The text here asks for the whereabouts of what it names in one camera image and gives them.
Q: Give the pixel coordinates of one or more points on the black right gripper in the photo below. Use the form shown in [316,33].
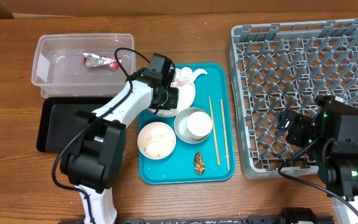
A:
[298,123]

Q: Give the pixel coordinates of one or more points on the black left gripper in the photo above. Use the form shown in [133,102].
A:
[173,101]

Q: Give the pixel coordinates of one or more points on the white paper napkin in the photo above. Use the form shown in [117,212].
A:
[186,74]

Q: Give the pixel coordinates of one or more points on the grey-green ceramic bowl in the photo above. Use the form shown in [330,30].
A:
[180,126]

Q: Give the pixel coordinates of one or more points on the white plastic cup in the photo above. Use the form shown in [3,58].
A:
[199,124]

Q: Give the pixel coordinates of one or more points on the pink bowl with rice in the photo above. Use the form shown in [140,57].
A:
[156,140]

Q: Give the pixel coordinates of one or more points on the brown food scrap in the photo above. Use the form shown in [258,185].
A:
[199,164]

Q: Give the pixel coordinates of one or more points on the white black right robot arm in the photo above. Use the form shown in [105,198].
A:
[331,138]

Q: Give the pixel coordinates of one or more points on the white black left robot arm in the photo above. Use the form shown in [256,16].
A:
[91,160]

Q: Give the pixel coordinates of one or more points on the clear plastic waste bin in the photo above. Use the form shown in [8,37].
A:
[59,68]

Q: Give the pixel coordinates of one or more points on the large white round plate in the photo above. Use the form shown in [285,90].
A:
[186,97]

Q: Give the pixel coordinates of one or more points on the left wooden chopstick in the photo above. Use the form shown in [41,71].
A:
[214,132]

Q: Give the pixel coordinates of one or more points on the wooden chopstick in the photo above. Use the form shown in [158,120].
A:
[225,135]
[214,132]

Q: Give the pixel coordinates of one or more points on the right wooden chopstick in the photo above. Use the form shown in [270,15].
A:
[225,135]

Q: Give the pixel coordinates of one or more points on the teal plastic serving tray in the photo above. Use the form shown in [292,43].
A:
[179,167]

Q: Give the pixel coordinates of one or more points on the grey plastic dish rack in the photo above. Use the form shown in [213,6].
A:
[274,67]

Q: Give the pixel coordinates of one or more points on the crumpled foil wrapper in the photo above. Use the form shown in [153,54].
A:
[92,60]

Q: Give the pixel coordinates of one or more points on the black plastic tray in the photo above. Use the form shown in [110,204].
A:
[57,117]

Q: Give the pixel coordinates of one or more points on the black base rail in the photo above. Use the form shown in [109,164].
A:
[288,215]

